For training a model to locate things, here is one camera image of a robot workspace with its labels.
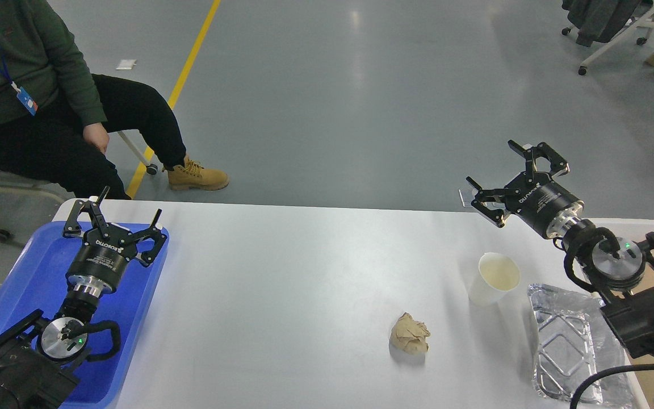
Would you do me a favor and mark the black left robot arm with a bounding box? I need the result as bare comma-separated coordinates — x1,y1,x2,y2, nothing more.
0,196,168,408

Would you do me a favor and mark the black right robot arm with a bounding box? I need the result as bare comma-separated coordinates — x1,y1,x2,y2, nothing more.
467,140,654,408

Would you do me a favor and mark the white paper scrap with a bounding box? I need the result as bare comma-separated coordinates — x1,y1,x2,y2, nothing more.
116,59,137,70

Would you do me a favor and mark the left floor plate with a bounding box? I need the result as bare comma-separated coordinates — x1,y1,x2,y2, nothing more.
459,188,477,208

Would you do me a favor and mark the aluminium foil tray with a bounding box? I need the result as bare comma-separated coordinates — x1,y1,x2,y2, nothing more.
527,283,628,402

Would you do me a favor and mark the blue plastic tray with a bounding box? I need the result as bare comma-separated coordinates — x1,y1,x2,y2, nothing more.
0,221,168,408

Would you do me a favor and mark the beige waste bin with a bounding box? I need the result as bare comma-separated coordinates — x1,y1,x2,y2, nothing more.
563,223,654,407

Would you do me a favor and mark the white chair with jacket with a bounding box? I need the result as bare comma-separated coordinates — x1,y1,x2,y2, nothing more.
561,1,654,75

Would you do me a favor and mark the tan work boot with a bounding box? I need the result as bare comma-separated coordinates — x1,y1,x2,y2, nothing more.
162,155,229,191

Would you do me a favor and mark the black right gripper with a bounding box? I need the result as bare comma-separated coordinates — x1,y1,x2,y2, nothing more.
466,140,585,239

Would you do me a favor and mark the crumpled brown paper ball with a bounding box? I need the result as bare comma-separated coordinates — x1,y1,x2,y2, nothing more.
389,312,431,356

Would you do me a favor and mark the white paper cup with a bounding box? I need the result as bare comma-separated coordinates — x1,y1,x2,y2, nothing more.
467,253,521,306

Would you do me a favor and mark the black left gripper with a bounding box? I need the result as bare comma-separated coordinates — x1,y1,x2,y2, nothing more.
63,186,167,295

